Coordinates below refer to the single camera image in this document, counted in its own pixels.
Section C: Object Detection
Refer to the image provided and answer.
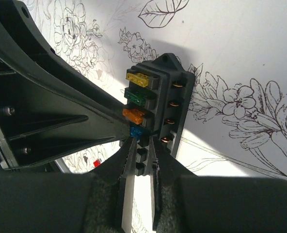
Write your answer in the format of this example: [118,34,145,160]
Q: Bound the red fuse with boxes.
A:
[93,159,102,167]

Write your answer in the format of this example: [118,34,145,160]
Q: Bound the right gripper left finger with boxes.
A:
[0,138,137,233]

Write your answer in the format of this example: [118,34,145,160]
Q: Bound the floral patterned mat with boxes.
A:
[25,0,287,181]

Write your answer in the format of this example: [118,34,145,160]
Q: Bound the blue fuse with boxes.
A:
[130,126,144,141]

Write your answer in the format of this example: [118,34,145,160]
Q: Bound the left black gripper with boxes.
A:
[0,0,130,170]

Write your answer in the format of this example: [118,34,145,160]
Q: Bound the yellow fuse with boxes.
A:
[126,73,149,88]

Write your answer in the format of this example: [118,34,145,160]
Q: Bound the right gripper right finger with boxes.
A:
[149,138,287,233]

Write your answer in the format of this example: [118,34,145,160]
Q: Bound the black fuse box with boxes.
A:
[124,53,196,176]

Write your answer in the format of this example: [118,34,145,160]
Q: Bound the green fuse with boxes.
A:
[124,88,146,106]

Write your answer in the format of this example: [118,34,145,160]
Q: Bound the orange fuse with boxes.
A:
[123,109,145,125]

